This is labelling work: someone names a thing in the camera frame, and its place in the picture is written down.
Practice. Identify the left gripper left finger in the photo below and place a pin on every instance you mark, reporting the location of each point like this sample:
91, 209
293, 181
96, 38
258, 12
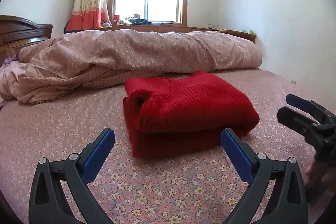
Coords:
48, 203

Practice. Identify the red box on ledge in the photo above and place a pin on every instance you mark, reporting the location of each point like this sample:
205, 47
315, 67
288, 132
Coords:
116, 18

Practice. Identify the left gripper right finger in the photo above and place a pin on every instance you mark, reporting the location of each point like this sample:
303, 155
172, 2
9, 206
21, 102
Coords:
287, 203

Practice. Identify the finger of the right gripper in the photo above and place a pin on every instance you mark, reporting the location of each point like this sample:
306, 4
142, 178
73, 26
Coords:
317, 131
307, 105

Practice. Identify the pink floral bed sheet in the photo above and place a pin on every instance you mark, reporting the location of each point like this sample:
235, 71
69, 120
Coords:
196, 188

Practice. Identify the red knit cardigan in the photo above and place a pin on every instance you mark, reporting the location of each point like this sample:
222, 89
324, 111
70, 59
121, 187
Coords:
167, 117

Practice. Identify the pink floral duvet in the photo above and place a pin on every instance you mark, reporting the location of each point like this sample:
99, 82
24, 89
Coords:
100, 59

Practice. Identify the clothes pile on ledge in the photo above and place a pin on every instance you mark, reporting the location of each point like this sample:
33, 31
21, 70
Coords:
134, 20

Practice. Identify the person's right hand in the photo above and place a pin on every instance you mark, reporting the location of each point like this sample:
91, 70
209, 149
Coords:
319, 177

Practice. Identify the dark wooden headboard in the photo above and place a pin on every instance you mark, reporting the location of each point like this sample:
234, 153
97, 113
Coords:
17, 33

